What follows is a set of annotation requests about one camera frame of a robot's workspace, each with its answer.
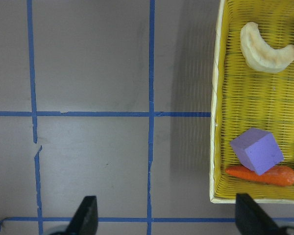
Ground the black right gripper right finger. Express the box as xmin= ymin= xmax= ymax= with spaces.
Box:
xmin=235 ymin=193 xmax=279 ymax=235

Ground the purple foam cube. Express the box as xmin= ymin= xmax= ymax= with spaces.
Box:
xmin=230 ymin=128 xmax=284 ymax=175

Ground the orange toy carrot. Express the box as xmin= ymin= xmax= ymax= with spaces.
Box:
xmin=225 ymin=165 xmax=294 ymax=187

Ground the yellow woven tray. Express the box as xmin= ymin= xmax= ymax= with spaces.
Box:
xmin=209 ymin=0 xmax=294 ymax=204

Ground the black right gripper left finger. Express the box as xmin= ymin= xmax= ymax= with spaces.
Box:
xmin=64 ymin=196 xmax=98 ymax=235

